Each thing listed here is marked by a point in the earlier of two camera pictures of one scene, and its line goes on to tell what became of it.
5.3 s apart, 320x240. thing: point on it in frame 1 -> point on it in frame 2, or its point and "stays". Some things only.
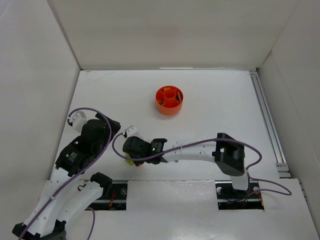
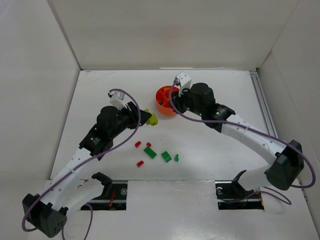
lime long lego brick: [129, 161] -> [153, 120]
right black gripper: [129, 149] -> [176, 101]
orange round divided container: [169, 100] stays
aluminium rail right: [270, 128] stays
